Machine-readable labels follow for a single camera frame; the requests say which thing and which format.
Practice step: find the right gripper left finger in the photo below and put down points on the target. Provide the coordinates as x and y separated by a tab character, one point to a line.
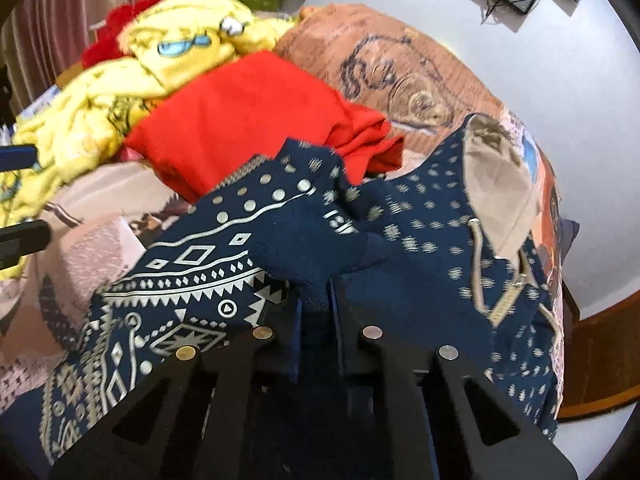
238	411

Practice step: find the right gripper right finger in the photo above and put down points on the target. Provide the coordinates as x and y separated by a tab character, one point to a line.
425	413

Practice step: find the wooden bed frame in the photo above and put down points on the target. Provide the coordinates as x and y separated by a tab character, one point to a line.
601	371

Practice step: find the printed bed sheet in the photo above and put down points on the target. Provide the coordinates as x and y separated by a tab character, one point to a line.
103	220

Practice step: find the navy patterned hooded garment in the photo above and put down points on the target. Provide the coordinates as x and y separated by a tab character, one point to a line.
441	255

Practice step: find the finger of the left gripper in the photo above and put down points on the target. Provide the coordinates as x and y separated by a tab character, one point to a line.
22	240
17	157

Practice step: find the striped maroon curtain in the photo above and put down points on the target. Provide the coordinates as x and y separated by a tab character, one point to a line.
42	38

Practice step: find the red fuzzy cloth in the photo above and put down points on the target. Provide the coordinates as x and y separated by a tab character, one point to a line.
106	46

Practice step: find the yellow cartoon blanket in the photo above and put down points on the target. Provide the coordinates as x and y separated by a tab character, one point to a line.
164	48

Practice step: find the red folded garment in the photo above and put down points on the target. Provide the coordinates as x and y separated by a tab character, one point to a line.
219	121

